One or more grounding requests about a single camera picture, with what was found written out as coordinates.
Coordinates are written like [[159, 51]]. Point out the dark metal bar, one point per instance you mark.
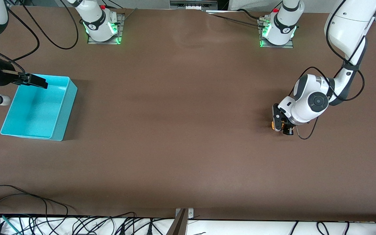
[[177, 225]]

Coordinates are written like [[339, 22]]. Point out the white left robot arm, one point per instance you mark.
[[348, 26]]

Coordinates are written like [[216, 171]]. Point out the thin grey rod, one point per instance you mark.
[[130, 15]]

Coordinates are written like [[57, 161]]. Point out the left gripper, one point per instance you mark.
[[287, 128]]

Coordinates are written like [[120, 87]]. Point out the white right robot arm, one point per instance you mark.
[[101, 34]]

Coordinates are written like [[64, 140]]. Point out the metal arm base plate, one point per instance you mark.
[[121, 29], [277, 46]]

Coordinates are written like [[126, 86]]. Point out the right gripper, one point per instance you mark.
[[2, 76]]

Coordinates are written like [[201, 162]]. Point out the silver metal bracket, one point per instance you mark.
[[190, 212]]

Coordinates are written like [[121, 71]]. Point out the yellow beetle toy car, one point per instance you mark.
[[273, 126]]

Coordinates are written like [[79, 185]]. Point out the turquoise plastic bin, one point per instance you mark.
[[34, 111]]

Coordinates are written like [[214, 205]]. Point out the white flat strip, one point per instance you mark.
[[230, 12]]

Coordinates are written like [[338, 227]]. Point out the grey metal power strip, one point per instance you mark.
[[193, 4]]

